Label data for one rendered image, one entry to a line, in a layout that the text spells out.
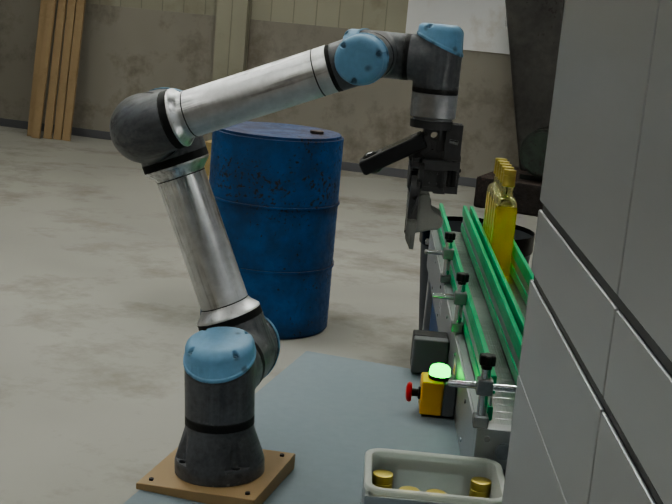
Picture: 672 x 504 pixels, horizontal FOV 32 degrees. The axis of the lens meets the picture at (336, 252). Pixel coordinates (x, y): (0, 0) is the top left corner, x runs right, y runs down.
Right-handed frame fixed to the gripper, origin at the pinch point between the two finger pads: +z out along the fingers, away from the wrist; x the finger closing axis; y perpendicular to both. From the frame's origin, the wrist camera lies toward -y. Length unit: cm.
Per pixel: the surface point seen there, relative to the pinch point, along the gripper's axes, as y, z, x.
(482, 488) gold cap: 15.7, 37.3, -13.8
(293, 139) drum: -40, 25, 332
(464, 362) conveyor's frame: 15.2, 30.1, 31.5
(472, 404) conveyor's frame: 15.0, 30.5, 7.5
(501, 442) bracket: 18.8, 31.7, -7.1
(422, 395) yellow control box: 8, 38, 33
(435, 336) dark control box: 11, 35, 64
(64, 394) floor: -113, 118, 232
